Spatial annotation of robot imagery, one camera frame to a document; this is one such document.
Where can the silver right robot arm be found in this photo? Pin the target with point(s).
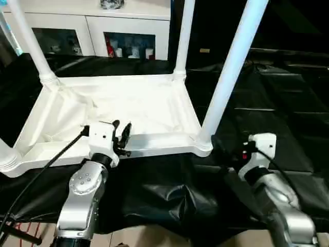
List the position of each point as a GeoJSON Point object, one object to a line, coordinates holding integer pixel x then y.
{"type": "Point", "coordinates": [277, 200]}

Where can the black mat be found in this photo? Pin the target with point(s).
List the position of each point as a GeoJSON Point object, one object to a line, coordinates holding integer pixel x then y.
{"type": "Point", "coordinates": [282, 115]}

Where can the red bottle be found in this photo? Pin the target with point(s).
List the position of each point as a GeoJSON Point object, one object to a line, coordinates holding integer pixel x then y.
{"type": "Point", "coordinates": [110, 49]}

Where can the white cabinet with glass doors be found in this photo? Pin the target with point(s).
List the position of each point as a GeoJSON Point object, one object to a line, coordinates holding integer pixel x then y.
{"type": "Point", "coordinates": [90, 23]}

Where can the grey metal bar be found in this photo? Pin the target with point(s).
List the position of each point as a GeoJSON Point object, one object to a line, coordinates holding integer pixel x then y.
{"type": "Point", "coordinates": [295, 52]}

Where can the large black case yellow label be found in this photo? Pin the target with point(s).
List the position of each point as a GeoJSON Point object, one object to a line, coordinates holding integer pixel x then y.
{"type": "Point", "coordinates": [213, 25]}

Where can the black stand rod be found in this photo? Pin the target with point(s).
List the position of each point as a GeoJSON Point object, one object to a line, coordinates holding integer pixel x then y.
{"type": "Point", "coordinates": [23, 235]}

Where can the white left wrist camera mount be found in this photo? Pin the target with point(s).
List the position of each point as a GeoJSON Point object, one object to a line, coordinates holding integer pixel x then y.
{"type": "Point", "coordinates": [101, 136]}

